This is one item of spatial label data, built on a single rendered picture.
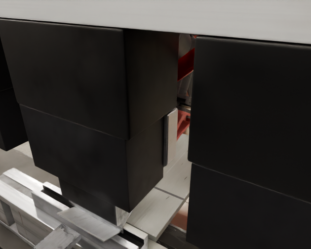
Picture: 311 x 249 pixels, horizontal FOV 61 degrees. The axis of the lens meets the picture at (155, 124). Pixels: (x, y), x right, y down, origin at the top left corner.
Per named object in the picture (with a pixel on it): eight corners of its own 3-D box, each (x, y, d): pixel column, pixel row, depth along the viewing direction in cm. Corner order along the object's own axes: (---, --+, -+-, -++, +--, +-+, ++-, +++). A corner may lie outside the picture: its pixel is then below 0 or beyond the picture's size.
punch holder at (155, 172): (175, 168, 31) (182, 18, 23) (133, 215, 25) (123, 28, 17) (84, 135, 38) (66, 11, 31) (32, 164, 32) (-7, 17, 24)
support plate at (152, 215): (223, 149, 54) (224, 145, 53) (155, 242, 34) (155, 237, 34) (150, 127, 62) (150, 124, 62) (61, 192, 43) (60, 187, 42)
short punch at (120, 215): (128, 228, 35) (124, 170, 31) (118, 238, 33) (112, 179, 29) (75, 199, 40) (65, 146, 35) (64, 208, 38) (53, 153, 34)
